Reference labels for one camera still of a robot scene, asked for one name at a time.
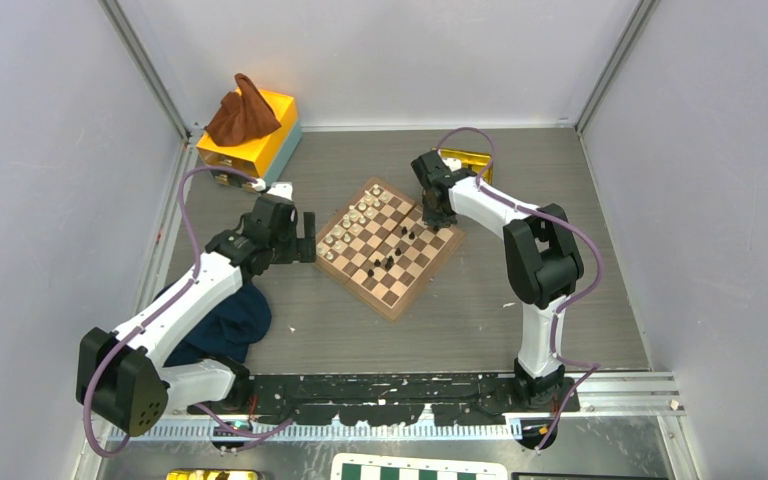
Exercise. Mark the black mounting base plate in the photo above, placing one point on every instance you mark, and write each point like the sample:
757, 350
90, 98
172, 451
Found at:
453, 399

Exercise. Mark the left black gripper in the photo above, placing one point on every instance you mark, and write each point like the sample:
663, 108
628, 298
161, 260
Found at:
300, 249

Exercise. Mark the yellow storage box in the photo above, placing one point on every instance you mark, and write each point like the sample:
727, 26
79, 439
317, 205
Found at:
264, 158

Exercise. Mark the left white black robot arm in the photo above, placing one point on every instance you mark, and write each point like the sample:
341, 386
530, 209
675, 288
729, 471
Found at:
122, 374

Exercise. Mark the wooden chess board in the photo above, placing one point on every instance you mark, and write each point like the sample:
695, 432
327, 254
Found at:
391, 292

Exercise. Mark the white chess piece row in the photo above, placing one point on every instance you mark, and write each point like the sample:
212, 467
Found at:
362, 229

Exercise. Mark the brown cloth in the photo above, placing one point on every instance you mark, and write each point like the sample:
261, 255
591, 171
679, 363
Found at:
243, 115

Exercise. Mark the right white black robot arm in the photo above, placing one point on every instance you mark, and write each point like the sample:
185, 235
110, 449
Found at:
543, 263

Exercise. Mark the dark blue cloth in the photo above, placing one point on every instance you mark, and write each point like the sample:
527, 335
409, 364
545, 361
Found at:
228, 330

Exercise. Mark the gold metal tray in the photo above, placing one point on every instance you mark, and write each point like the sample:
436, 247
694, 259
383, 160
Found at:
479, 163

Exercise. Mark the black chess piece cluster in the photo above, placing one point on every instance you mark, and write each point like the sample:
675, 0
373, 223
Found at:
390, 249

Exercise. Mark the gold tin at bottom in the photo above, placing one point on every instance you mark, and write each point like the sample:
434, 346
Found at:
213, 474

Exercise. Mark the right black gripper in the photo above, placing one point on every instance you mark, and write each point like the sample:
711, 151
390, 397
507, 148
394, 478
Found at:
433, 220

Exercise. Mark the green white chess mat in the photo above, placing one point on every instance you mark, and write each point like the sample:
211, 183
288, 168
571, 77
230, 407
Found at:
357, 466

